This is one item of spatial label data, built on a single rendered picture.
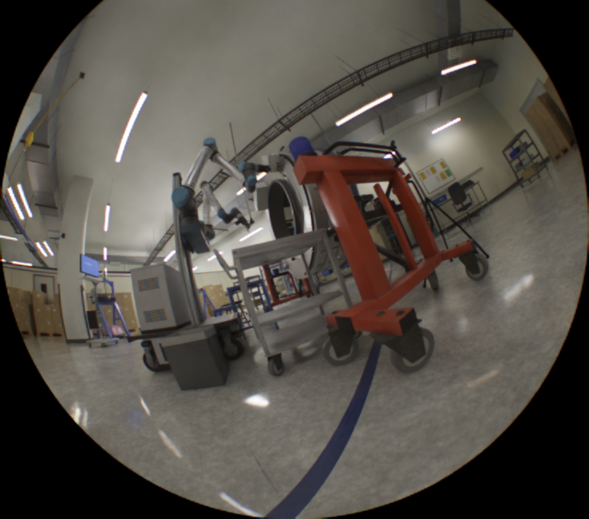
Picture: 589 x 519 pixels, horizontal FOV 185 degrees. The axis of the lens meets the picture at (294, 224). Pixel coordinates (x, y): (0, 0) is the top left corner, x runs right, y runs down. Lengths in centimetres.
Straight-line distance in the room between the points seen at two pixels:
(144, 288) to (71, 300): 383
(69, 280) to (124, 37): 480
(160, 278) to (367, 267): 139
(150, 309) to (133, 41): 389
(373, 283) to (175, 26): 405
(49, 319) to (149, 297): 647
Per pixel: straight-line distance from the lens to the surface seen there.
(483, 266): 122
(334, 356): 87
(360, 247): 76
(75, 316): 521
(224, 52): 388
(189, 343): 106
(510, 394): 56
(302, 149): 92
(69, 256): 543
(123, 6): 409
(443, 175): 749
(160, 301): 153
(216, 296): 868
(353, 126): 539
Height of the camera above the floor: 44
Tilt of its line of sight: 17 degrees up
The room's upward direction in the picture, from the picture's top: 20 degrees counter-clockwise
